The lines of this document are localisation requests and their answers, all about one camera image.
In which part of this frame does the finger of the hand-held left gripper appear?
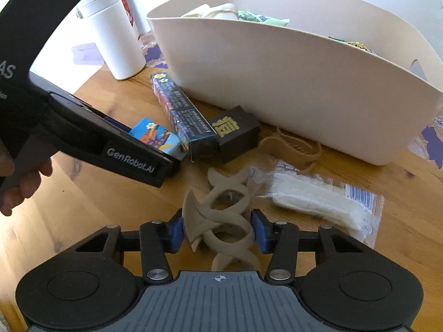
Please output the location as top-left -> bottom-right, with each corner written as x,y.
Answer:
69,93 -> 134,136

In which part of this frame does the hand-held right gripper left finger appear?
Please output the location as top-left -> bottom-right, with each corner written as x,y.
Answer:
74,211 -> 184,284

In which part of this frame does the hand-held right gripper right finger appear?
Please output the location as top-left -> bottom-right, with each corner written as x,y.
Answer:
251,209 -> 374,284

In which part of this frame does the beige hair claw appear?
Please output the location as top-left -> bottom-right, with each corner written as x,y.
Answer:
182,166 -> 262,272

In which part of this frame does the small colourful box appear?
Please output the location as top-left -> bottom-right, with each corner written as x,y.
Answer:
129,118 -> 183,161

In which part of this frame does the beige plastic container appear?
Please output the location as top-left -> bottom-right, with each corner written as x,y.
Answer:
147,0 -> 443,166

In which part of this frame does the white cloth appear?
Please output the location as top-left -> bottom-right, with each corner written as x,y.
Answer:
181,3 -> 239,19

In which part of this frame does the light green snack packet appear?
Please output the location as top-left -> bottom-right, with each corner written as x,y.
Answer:
237,10 -> 290,27

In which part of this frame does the white green snack packet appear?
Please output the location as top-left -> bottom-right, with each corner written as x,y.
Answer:
328,35 -> 376,55

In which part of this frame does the person's left hand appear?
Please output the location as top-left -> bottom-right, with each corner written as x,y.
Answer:
0,143 -> 53,217

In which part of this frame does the clear packet of white sticks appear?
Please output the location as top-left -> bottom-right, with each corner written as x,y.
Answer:
250,161 -> 385,243

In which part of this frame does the long dark printed box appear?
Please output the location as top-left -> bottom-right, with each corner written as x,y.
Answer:
150,72 -> 218,162

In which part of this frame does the white thermos bottle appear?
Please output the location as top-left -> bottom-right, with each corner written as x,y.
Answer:
75,0 -> 146,81

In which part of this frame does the red carton box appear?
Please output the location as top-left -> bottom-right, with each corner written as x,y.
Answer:
119,0 -> 139,42

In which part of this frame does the small black box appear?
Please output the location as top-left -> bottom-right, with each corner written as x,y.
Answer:
212,106 -> 262,164

